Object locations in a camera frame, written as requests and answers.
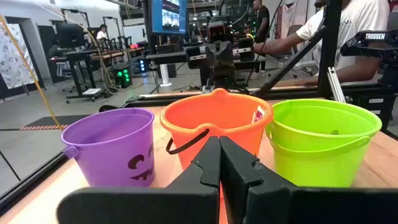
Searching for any white red label tag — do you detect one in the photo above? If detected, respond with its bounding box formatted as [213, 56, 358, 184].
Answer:
[252, 105, 266, 124]

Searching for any yellow extension cable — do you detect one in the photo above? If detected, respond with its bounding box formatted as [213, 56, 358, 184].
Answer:
[0, 14, 64, 131]

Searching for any black side stand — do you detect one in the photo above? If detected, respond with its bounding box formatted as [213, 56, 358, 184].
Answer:
[347, 83, 398, 131]

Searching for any large blue-screen monitor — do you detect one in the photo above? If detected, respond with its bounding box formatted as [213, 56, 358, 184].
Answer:
[147, 0, 188, 35]

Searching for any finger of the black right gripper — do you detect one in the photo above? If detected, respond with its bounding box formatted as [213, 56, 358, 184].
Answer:
[214, 58, 224, 88]
[223, 58, 234, 88]

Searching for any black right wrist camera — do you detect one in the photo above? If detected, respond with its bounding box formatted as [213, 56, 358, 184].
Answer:
[207, 21, 228, 43]

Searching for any orange Halloween bucket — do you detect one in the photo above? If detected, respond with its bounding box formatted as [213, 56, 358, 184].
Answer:
[159, 88, 275, 190]

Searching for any computer with green lights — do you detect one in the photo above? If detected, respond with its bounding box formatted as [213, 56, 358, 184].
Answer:
[112, 63, 133, 89]

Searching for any hazard-striped black floor mat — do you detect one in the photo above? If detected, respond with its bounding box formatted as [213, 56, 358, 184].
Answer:
[19, 114, 91, 131]

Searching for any black desk monitor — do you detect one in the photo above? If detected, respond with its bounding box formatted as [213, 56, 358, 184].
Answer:
[55, 22, 86, 49]

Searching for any purple Halloween bucket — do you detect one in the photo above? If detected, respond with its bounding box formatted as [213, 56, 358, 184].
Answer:
[60, 107, 155, 189]

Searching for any white grey patterned curtain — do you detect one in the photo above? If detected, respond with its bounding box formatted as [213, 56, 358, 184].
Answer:
[0, 23, 39, 90]

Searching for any green Halloween bucket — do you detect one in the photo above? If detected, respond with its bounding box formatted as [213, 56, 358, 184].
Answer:
[265, 98, 383, 189]

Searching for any black desk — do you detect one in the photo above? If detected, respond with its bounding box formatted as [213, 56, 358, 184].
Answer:
[63, 46, 147, 104]

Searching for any silver aluminium extrusion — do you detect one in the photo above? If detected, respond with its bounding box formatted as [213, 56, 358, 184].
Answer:
[326, 66, 347, 104]

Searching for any person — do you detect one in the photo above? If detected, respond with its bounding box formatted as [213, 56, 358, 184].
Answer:
[95, 24, 108, 41]
[249, 0, 271, 80]
[253, 0, 391, 87]

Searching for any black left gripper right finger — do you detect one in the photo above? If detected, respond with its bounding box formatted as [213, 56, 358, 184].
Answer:
[220, 136, 398, 224]

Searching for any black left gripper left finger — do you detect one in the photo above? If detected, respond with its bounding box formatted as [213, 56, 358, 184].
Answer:
[57, 136, 221, 224]

